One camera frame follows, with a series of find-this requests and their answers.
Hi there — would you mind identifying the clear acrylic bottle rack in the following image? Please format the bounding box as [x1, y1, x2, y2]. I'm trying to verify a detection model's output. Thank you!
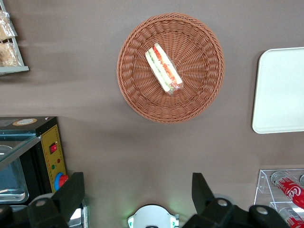
[253, 168, 304, 228]

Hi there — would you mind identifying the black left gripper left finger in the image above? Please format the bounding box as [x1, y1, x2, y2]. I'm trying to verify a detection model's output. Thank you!
[27, 172, 86, 228]

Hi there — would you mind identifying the red emergency stop knob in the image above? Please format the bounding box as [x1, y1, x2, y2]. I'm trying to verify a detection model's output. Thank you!
[55, 172, 69, 191]

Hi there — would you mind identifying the steel warmer pan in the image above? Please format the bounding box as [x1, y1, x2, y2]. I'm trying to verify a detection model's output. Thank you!
[0, 144, 29, 204]

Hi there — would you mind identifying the tray of packaged crackers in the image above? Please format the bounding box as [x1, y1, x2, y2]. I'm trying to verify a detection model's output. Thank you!
[0, 0, 30, 76]

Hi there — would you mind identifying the round brown wicker basket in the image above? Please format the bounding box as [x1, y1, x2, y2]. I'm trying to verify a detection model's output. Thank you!
[116, 12, 226, 124]

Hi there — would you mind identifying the plastic-wrapped sandwich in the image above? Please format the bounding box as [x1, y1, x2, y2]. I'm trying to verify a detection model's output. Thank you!
[144, 42, 184, 96]

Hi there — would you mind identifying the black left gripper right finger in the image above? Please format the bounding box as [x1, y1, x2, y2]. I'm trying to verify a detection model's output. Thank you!
[182, 172, 240, 228]

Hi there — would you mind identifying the red cola bottle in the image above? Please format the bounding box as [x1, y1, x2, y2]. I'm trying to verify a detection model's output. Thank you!
[277, 207, 304, 228]
[270, 171, 304, 210]

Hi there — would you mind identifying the black food warmer cabinet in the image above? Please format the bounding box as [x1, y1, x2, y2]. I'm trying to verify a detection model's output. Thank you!
[0, 115, 90, 228]

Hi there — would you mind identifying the cream rectangular tray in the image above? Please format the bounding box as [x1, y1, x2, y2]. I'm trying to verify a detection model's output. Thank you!
[251, 47, 304, 134]

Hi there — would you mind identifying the clear bag of crackers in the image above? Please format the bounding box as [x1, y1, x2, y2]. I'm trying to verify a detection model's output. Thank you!
[0, 10, 18, 41]
[0, 42, 22, 68]

